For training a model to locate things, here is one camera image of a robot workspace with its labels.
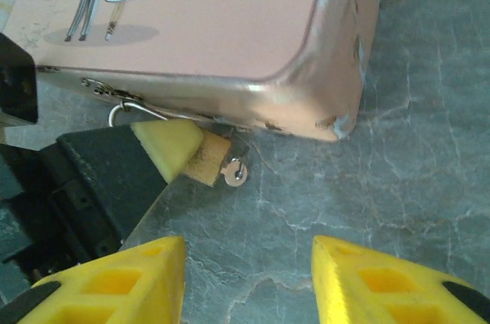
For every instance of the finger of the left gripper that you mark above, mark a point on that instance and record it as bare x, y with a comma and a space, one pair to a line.
115, 163

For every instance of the pink illustrated tin box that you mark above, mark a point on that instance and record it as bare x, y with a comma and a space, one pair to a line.
210, 14

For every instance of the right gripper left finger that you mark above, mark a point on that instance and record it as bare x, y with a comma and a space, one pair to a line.
168, 270

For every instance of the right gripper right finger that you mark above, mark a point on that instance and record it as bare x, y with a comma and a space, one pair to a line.
337, 282

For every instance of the small brass padlock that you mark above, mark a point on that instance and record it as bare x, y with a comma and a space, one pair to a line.
208, 163

